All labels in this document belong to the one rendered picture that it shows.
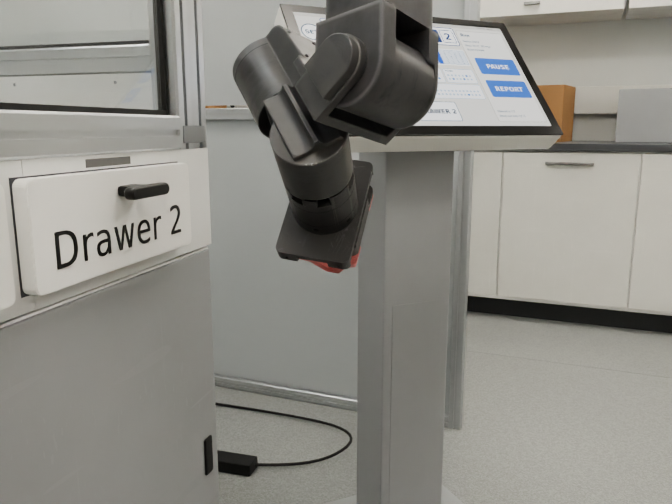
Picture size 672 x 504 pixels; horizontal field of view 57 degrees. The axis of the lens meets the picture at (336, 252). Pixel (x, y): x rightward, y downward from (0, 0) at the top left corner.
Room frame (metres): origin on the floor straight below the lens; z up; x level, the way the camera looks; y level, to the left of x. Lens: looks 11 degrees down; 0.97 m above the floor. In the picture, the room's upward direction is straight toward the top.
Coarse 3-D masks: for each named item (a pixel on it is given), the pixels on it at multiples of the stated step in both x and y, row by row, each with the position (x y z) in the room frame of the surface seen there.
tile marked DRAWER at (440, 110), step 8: (432, 104) 1.17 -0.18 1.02; (440, 104) 1.17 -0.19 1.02; (448, 104) 1.18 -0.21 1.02; (432, 112) 1.15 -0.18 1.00; (440, 112) 1.16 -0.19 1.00; (448, 112) 1.17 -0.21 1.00; (456, 112) 1.17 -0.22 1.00; (424, 120) 1.13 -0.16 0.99; (432, 120) 1.14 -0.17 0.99; (440, 120) 1.15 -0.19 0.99; (448, 120) 1.15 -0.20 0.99; (456, 120) 1.16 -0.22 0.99
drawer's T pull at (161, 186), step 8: (136, 184) 0.70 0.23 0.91; (144, 184) 0.70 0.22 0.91; (152, 184) 0.69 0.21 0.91; (160, 184) 0.71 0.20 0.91; (120, 192) 0.69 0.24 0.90; (128, 192) 0.66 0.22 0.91; (136, 192) 0.66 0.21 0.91; (144, 192) 0.67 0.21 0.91; (152, 192) 0.69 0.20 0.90; (160, 192) 0.70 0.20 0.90
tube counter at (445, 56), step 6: (438, 54) 1.27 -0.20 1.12; (444, 54) 1.28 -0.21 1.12; (450, 54) 1.28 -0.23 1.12; (456, 54) 1.29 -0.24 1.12; (462, 54) 1.30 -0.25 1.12; (438, 60) 1.26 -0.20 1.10; (444, 60) 1.26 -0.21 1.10; (450, 60) 1.27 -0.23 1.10; (456, 60) 1.28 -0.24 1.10; (462, 60) 1.28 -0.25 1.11
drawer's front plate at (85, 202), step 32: (32, 192) 0.57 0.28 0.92; (64, 192) 0.61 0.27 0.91; (96, 192) 0.65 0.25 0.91; (32, 224) 0.56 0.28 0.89; (64, 224) 0.60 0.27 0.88; (96, 224) 0.65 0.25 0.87; (128, 224) 0.70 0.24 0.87; (160, 224) 0.77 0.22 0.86; (32, 256) 0.56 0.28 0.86; (64, 256) 0.60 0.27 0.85; (96, 256) 0.65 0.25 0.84; (128, 256) 0.70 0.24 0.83; (32, 288) 0.56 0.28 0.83
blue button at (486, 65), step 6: (480, 60) 1.30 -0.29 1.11; (486, 60) 1.31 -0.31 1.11; (492, 60) 1.32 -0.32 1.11; (498, 60) 1.33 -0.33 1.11; (504, 60) 1.33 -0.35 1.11; (510, 60) 1.34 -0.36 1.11; (480, 66) 1.29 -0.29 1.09; (486, 66) 1.30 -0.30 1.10; (492, 66) 1.31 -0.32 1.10; (498, 66) 1.31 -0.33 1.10; (504, 66) 1.32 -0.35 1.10; (510, 66) 1.33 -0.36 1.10; (486, 72) 1.28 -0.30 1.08; (492, 72) 1.29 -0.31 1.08; (498, 72) 1.30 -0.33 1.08; (504, 72) 1.31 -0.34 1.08; (510, 72) 1.31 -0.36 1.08; (516, 72) 1.32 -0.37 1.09
